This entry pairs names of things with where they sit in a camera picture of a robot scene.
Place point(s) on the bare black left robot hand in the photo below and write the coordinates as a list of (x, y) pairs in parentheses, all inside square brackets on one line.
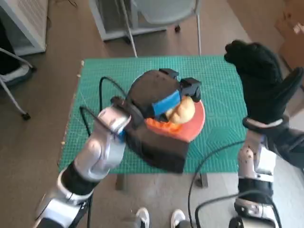
[(152, 88)]

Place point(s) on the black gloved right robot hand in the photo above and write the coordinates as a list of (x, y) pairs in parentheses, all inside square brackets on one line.
[(261, 83)]

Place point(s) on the round toy bread bun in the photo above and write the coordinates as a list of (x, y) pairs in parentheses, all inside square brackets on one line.
[(183, 109)]

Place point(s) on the pink bowl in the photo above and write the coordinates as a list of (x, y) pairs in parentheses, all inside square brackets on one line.
[(194, 123)]

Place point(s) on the large brown cardboard box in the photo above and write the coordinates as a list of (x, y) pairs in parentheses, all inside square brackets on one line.
[(294, 57)]

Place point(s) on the green cutting mat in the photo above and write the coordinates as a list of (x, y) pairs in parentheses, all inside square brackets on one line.
[(107, 66)]

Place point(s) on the flat cardboard box with tape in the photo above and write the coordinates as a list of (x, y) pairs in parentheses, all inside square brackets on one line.
[(288, 21)]

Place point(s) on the grey mesh chair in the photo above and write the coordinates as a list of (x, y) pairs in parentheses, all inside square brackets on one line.
[(166, 12)]

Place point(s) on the dark metal table leg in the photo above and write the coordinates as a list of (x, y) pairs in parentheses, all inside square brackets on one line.
[(119, 181), (202, 180)]

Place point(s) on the person's foot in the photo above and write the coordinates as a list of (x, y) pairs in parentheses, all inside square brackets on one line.
[(17, 74)]

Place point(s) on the large white perforated cabinet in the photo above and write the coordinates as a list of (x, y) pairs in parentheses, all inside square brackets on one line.
[(31, 23)]

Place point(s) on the person's leg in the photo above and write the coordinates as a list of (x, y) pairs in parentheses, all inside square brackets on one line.
[(7, 47)]

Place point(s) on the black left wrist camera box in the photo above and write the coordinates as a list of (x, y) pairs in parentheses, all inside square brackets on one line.
[(161, 149)]

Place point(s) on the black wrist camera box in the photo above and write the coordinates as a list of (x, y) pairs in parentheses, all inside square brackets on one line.
[(161, 149), (289, 142)]

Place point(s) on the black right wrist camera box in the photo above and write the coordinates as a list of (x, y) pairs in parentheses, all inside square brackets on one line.
[(289, 142)]

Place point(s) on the wheeled chair metal frame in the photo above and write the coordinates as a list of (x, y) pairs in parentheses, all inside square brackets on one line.
[(25, 116)]

